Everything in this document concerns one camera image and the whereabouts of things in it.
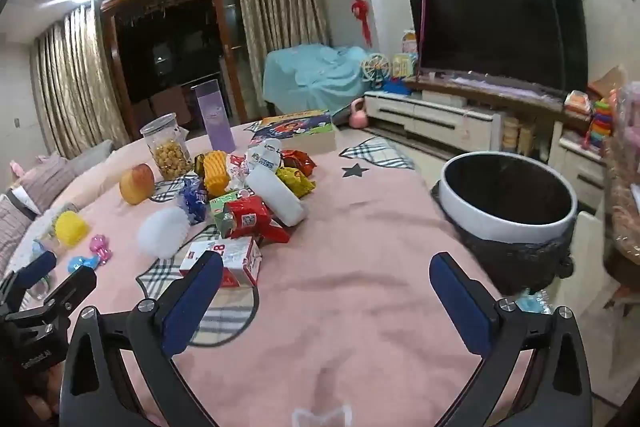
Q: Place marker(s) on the wooden rack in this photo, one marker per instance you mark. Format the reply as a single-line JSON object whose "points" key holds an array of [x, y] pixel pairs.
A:
{"points": [[526, 139]]}

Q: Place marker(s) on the brown cardboard box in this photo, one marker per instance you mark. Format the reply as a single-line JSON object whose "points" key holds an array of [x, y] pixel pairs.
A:
{"points": [[610, 79]]}

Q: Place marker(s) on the white roll packet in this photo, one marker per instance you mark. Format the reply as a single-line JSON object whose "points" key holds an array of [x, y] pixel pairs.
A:
{"points": [[277, 199]]}

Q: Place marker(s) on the blue snack wrapper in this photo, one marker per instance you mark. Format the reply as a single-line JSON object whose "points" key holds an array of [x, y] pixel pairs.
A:
{"points": [[194, 202]]}

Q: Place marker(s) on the clear popcorn jar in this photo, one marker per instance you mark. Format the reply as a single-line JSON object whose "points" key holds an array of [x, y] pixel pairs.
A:
{"points": [[167, 154]]}

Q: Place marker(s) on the pink kettlebell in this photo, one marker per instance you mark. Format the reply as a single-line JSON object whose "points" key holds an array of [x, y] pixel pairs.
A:
{"points": [[358, 119]]}

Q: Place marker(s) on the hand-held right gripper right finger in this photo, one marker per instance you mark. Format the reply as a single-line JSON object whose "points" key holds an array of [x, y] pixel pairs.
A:
{"points": [[460, 307]]}

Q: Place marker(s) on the blue covered armchair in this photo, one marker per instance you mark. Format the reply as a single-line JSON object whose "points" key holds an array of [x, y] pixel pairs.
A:
{"points": [[310, 72]]}

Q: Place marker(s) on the purple translucent box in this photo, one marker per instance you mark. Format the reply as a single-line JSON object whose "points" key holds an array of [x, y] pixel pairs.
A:
{"points": [[215, 117]]}

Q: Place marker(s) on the wooden framed glass door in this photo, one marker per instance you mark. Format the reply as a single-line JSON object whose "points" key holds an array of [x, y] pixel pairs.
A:
{"points": [[160, 47]]}

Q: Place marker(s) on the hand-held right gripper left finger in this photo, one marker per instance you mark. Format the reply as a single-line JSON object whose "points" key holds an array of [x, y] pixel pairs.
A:
{"points": [[192, 302]]}

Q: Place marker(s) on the colourful toy box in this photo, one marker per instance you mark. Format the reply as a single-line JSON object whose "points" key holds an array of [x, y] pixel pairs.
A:
{"points": [[405, 57]]}

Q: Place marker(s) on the red yellow apple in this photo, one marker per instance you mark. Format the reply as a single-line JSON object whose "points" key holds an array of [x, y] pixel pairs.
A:
{"points": [[136, 184]]}

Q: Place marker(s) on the white television cabinet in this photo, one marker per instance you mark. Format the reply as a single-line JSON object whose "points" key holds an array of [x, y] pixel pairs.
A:
{"points": [[430, 109]]}

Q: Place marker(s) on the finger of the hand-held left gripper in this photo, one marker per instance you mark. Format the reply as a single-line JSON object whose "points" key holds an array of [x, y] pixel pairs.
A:
{"points": [[75, 287], [42, 263]]}

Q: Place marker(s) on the beige stacked bowls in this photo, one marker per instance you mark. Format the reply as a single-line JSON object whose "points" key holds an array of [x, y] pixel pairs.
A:
{"points": [[510, 134]]}

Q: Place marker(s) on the pink small toy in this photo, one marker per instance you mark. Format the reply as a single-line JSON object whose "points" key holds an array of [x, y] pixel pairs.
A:
{"points": [[100, 249]]}

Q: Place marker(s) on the beige patterned curtain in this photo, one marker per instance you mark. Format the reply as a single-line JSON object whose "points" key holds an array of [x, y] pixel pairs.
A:
{"points": [[75, 82], [280, 7]]}

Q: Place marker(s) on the black television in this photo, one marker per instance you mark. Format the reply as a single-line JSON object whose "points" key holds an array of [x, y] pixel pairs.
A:
{"points": [[500, 22]]}

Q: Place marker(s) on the yellow ridged snack packet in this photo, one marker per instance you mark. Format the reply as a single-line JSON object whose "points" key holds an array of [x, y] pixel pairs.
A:
{"points": [[216, 169]]}

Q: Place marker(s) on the toy ferris wheel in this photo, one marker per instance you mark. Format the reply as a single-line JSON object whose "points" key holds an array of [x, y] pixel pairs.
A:
{"points": [[376, 69]]}

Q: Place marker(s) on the white rimmed trash bin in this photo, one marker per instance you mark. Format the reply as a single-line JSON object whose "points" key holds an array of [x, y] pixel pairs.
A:
{"points": [[505, 229]]}

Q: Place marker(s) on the pink printed blanket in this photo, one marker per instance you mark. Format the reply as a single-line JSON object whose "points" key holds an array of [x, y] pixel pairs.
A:
{"points": [[350, 257]]}

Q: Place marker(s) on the blue small toy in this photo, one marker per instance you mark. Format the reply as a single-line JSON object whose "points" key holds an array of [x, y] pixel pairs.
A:
{"points": [[82, 263]]}

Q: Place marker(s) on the red white carton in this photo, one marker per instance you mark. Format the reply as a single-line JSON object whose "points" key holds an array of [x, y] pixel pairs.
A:
{"points": [[240, 257]]}

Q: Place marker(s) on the orange toy cash register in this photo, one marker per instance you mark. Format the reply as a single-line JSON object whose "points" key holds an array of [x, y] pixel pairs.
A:
{"points": [[577, 101]]}

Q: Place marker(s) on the brown marble table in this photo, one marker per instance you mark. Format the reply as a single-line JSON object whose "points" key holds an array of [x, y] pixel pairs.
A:
{"points": [[622, 217]]}

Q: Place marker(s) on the colourful picture book box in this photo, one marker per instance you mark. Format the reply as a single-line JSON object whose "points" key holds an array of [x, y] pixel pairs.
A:
{"points": [[300, 127]]}

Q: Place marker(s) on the yellow toy cup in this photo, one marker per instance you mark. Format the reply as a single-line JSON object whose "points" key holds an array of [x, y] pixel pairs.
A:
{"points": [[70, 229]]}

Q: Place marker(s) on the white blue printed packet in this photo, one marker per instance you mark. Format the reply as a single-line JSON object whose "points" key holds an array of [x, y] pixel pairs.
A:
{"points": [[262, 156]]}

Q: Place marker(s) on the orange red snack packet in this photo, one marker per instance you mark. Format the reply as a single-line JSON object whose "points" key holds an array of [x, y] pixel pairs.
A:
{"points": [[300, 161]]}

